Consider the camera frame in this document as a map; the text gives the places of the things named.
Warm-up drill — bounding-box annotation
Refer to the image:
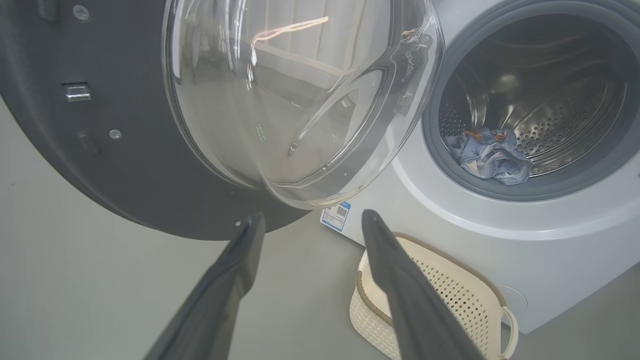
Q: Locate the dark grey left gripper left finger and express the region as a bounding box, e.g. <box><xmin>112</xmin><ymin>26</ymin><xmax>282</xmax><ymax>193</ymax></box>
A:
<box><xmin>142</xmin><ymin>212</ymin><xmax>266</xmax><ymax>360</ymax></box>

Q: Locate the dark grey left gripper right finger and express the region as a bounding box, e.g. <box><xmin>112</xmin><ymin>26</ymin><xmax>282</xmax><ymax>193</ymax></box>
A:
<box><xmin>361</xmin><ymin>209</ymin><xmax>487</xmax><ymax>360</ymax></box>

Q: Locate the blue cartoon print garment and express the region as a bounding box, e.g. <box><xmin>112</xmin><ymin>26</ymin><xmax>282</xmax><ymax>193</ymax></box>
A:
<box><xmin>444</xmin><ymin>128</ymin><xmax>501</xmax><ymax>173</ymax></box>
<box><xmin>462</xmin><ymin>131</ymin><xmax>533</xmax><ymax>186</ymax></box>

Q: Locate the black round glass washer door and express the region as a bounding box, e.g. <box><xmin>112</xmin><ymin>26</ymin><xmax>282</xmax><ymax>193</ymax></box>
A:
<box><xmin>0</xmin><ymin>0</ymin><xmax>446</xmax><ymax>241</ymax></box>

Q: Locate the cream perforated laundry basket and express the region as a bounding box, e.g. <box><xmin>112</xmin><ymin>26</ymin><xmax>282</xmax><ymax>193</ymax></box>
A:
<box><xmin>349</xmin><ymin>232</ymin><xmax>519</xmax><ymax>360</ymax></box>

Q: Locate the white front-load washing machine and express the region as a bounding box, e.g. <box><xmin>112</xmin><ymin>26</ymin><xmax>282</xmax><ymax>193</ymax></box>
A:
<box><xmin>320</xmin><ymin>0</ymin><xmax>640</xmax><ymax>334</ymax></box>

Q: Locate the grey rubber door gasket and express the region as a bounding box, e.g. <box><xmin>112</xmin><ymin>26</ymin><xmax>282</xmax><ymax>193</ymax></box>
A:
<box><xmin>421</xmin><ymin>0</ymin><xmax>640</xmax><ymax>202</ymax></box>

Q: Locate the round white filter cover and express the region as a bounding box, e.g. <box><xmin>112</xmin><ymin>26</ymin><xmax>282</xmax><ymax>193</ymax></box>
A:
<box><xmin>492</xmin><ymin>284</ymin><xmax>528</xmax><ymax>316</ymax></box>

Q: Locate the blue energy label sticker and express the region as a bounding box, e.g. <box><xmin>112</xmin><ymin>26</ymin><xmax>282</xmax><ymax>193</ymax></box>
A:
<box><xmin>320</xmin><ymin>201</ymin><xmax>352</xmax><ymax>232</ymax></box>

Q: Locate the steel perforated washer drum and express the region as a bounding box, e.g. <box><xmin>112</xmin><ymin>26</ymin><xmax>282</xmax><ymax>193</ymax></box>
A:
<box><xmin>439</xmin><ymin>14</ymin><xmax>628</xmax><ymax>177</ymax></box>

